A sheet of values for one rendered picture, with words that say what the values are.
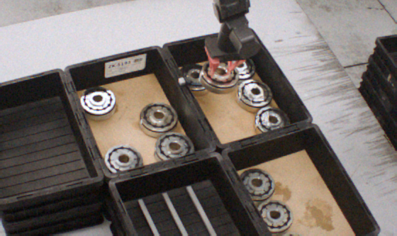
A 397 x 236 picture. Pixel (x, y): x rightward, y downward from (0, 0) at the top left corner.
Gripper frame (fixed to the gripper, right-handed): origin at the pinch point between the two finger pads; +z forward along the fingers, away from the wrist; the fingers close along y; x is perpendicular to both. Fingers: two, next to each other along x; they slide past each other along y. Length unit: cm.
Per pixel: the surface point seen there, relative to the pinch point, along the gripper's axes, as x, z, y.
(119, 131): -3.1, 17.0, -27.2
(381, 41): 42, 41, 98
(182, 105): -2.6, 9.8, -10.0
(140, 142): -7.7, 16.8, -22.3
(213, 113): -1.6, 16.5, 0.2
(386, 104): 21, 59, 96
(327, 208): -40.7, 14.8, 21.2
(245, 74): 8.4, 13.6, 13.3
